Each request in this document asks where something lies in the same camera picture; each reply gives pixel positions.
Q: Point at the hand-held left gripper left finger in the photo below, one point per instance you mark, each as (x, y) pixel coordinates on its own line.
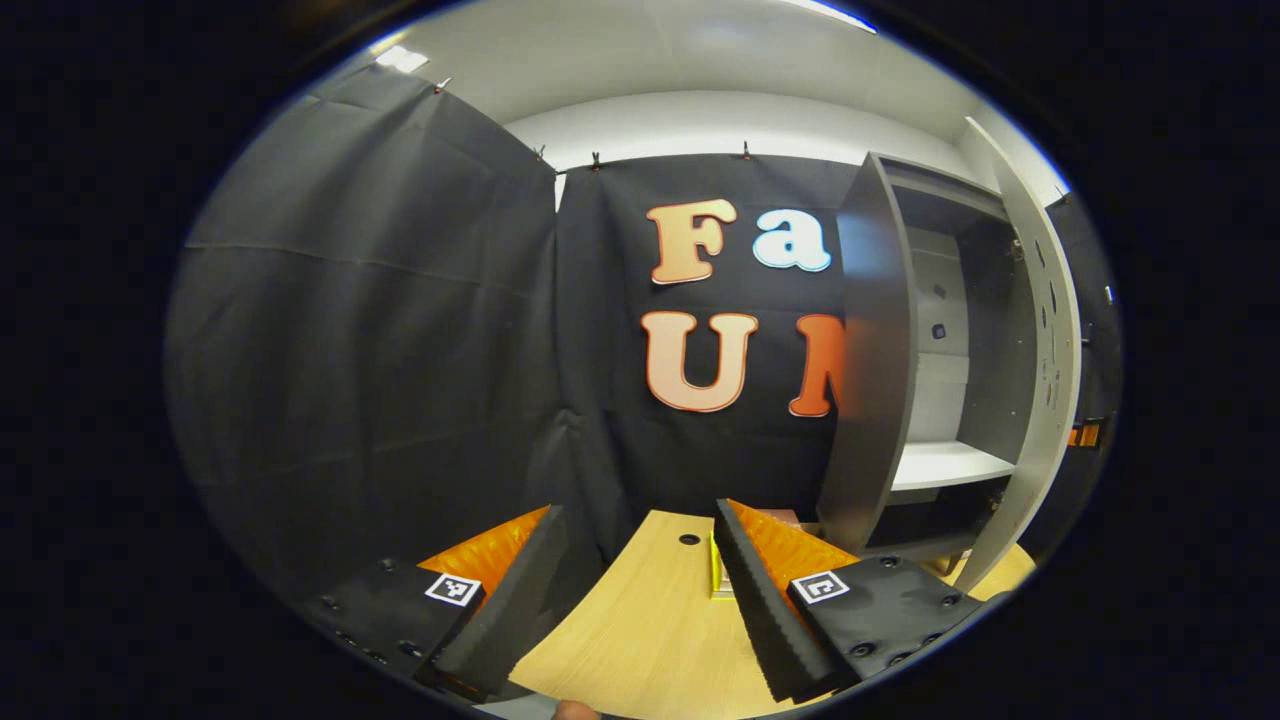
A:
(515, 600)

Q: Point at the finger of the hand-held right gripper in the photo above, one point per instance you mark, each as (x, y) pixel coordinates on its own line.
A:
(1085, 435)

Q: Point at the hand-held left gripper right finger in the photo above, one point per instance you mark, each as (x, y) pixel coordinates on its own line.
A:
(765, 620)

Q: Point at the beige cabinet door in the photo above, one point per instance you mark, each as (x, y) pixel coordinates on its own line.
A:
(1040, 440)

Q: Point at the grey cabinet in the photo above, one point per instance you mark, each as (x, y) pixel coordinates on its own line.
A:
(875, 350)

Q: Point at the black backdrop cloth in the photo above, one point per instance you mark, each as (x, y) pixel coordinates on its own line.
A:
(350, 350)

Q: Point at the row of small cloth clips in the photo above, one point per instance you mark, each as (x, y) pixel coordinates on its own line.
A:
(595, 160)

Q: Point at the small square ceiling light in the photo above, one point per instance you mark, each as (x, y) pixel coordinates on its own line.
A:
(402, 58)

